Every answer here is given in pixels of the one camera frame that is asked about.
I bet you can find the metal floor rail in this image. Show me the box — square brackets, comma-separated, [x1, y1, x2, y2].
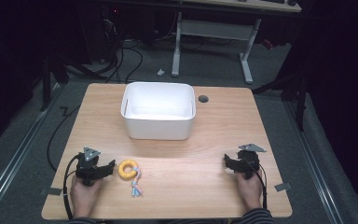
[282, 100, 345, 224]
[0, 83, 63, 220]

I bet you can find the bundle of black cables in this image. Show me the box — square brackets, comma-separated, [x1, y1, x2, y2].
[97, 12, 145, 84]

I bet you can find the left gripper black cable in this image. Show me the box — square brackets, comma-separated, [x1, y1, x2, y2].
[62, 153, 82, 220]

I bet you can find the person's left hand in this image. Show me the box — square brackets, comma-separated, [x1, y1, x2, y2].
[70, 176, 104, 219]

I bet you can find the person's right hand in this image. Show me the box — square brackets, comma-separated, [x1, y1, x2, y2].
[236, 169, 264, 211]

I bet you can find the black metal stand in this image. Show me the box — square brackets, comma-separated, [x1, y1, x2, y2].
[39, 54, 71, 113]
[251, 73, 310, 133]

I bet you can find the grey tape piece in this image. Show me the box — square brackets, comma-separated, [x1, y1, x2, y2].
[274, 182, 293, 192]
[39, 187, 62, 197]

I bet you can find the yellow ring rope toy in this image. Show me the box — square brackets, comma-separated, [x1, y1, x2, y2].
[117, 159, 145, 198]

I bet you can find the white-legged background desk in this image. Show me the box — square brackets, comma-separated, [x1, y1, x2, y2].
[171, 0, 303, 85]

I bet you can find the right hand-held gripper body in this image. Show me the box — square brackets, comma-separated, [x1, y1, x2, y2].
[235, 143, 267, 180]

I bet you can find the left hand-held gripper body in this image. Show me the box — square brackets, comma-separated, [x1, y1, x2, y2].
[75, 146, 104, 188]

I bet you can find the black floor cable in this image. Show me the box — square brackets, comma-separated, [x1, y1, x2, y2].
[46, 105, 82, 173]

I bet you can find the white plastic bin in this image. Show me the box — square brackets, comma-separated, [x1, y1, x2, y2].
[119, 81, 197, 141]

